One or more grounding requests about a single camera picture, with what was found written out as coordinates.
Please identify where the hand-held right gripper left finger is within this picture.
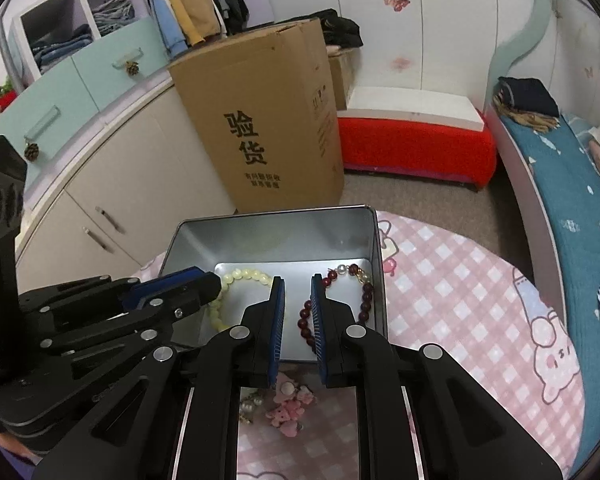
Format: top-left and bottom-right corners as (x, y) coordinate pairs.
(30, 276), (287, 480)

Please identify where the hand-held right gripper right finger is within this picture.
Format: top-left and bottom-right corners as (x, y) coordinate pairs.
(310, 274), (566, 480)

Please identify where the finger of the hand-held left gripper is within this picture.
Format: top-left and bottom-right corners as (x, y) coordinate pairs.
(40, 272), (224, 357)
(19, 267), (207, 322)

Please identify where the yellow bead bracelet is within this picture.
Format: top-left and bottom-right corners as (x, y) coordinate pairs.
(207, 267), (276, 333)

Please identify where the dark red bead bracelet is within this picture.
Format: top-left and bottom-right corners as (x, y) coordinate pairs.
(297, 262), (376, 353)

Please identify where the pearl hair ornament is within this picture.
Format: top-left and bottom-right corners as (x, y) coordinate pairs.
(239, 391), (265, 427)

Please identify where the grey metal tin box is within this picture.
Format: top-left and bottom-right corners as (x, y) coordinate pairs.
(157, 204), (387, 365)

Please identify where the strawberry plush toy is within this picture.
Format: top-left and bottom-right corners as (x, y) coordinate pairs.
(0, 77), (19, 114)

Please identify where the mint drawer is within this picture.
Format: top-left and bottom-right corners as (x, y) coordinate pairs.
(71, 15), (170, 113)
(0, 62), (102, 196)

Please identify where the white low cabinet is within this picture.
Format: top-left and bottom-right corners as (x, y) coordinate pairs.
(15, 77), (238, 281)

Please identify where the pink checked tablecloth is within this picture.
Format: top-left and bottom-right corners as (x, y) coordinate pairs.
(125, 210), (588, 480)

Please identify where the folded jeans stack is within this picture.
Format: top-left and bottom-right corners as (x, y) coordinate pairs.
(30, 27), (94, 69)
(92, 0), (134, 34)

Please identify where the large cardboard box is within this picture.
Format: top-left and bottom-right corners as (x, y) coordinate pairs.
(167, 19), (346, 213)

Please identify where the red bench with white top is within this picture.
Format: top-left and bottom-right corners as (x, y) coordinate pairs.
(336, 85), (498, 193)

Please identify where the small cardboard box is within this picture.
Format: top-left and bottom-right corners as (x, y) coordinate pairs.
(327, 52), (354, 111)

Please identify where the light blue hanging shirt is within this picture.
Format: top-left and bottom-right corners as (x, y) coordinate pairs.
(146, 0), (189, 56)

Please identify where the tan hanging jacket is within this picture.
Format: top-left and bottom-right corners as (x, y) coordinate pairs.
(162, 0), (222, 47)

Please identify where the blue printed bed sheet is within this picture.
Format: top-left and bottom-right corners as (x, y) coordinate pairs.
(500, 110), (600, 480)

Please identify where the folded tan garment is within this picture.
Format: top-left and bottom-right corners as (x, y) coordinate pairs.
(495, 102), (563, 133)

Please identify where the black clothes pile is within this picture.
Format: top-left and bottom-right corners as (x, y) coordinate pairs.
(305, 8), (365, 51)

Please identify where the folded dark garment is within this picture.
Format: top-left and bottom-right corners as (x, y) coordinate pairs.
(495, 76), (560, 118)

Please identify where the mint and purple bunk bed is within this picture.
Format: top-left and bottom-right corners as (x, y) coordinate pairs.
(482, 0), (600, 480)

